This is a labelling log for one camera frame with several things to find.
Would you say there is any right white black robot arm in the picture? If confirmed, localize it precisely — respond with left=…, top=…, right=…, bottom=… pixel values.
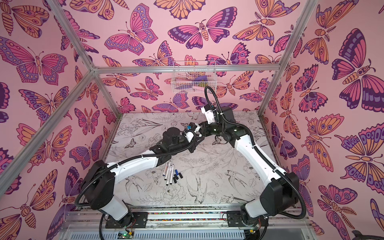
left=196, top=87, right=307, bottom=225

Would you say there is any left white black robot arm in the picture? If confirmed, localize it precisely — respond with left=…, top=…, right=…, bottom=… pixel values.
left=75, top=123, right=203, bottom=225

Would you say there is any white pen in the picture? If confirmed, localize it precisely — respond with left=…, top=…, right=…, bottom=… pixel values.
left=169, top=164, right=174, bottom=185
left=163, top=162, right=169, bottom=177
left=166, top=162, right=172, bottom=186

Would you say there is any green circuit board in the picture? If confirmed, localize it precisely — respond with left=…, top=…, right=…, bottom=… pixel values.
left=117, top=231, right=134, bottom=240

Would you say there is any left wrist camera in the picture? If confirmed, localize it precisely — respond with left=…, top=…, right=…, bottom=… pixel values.
left=183, top=123, right=202, bottom=143

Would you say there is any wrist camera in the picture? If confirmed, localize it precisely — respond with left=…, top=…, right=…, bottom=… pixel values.
left=183, top=123, right=202, bottom=143
left=201, top=104, right=219, bottom=124

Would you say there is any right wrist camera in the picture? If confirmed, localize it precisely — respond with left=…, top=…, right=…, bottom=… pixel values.
left=201, top=104, right=219, bottom=124

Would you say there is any white wire basket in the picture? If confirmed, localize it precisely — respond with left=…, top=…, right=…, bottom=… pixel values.
left=170, top=60, right=218, bottom=94

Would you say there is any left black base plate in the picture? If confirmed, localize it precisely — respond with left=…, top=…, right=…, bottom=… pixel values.
left=106, top=212, right=149, bottom=229

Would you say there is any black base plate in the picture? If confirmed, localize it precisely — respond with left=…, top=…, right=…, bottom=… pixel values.
left=106, top=212, right=149, bottom=229
left=223, top=211, right=267, bottom=228

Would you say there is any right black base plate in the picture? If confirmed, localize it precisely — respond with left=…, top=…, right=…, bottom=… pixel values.
left=223, top=211, right=267, bottom=228

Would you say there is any white slotted cable duct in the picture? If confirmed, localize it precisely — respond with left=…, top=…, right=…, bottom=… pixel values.
left=68, top=229, right=246, bottom=240

